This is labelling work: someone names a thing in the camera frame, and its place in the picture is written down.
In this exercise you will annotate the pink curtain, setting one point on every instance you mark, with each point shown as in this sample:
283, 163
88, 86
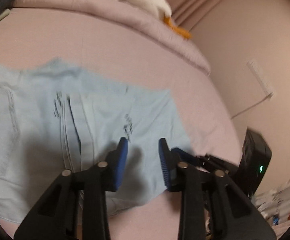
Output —
194, 2

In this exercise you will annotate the pink quilted comforter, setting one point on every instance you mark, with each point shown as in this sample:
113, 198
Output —
129, 16

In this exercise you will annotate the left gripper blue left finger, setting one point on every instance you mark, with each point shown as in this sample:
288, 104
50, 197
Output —
116, 160

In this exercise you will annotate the light blue denim pants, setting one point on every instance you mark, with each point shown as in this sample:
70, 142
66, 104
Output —
60, 116

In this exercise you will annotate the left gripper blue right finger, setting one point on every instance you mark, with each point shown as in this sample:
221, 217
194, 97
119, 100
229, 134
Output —
169, 165

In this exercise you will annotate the white wall power strip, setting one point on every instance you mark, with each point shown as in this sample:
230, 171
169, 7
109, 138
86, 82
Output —
262, 79

